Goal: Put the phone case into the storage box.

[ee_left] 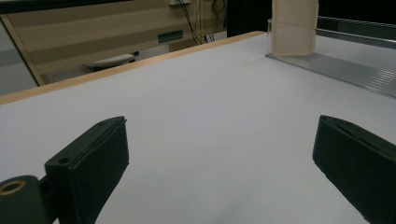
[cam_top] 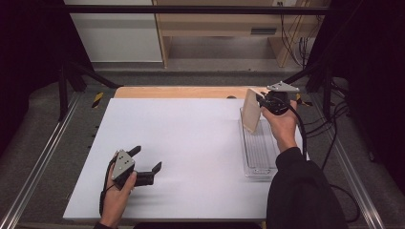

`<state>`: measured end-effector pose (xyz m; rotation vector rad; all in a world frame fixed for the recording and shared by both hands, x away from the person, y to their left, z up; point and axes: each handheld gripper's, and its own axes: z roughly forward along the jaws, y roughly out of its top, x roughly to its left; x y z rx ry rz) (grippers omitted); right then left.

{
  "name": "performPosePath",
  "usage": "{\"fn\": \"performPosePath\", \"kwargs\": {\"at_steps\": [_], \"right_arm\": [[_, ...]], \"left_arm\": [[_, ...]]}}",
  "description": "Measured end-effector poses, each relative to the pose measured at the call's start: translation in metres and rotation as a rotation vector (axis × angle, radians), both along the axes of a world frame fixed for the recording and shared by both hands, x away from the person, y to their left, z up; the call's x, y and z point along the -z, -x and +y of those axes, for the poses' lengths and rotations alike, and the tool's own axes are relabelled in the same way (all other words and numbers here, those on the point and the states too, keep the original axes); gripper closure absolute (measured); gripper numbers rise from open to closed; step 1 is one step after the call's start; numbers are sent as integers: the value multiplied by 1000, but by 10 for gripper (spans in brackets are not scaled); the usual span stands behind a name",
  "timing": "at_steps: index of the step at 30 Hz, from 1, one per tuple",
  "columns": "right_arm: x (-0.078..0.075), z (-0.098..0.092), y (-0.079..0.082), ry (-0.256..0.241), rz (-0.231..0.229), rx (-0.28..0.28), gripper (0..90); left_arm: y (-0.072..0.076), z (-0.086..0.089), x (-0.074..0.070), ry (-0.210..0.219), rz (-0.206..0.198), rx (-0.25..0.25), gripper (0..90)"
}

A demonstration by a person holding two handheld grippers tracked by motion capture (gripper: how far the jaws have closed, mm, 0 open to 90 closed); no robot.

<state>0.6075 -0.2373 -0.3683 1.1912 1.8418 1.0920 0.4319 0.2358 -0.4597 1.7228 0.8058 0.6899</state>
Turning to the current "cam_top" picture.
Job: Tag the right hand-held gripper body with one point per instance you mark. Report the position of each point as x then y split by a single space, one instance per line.
278 100

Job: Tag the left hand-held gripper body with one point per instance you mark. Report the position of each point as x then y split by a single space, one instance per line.
123 165

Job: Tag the beige phone case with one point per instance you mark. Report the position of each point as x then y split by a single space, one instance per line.
251 111

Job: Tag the clear plastic packaging tray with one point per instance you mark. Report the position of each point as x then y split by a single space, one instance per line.
259 152

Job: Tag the person's right hand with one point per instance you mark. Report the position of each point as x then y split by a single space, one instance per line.
285 127

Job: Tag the person's left hand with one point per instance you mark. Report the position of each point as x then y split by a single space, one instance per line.
116 200

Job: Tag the right yellow clamp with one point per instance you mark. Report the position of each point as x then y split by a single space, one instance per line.
302 102

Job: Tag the white table board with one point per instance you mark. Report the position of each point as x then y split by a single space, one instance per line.
197 152

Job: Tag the wooden table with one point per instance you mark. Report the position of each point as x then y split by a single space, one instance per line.
178 92

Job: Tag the wooden desk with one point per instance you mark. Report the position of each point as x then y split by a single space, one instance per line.
219 24

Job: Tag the black curtain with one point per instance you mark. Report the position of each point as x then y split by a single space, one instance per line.
375 79
28 63

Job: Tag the white cabinet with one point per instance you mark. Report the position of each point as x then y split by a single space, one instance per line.
117 35

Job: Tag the black metal frame stand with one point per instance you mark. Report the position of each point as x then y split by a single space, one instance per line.
327 95
63 95

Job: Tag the aluminium floor rail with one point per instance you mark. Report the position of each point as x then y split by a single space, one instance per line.
38 165
353 178

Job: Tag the black horizontal frame bar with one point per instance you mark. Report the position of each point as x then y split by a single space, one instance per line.
191 9

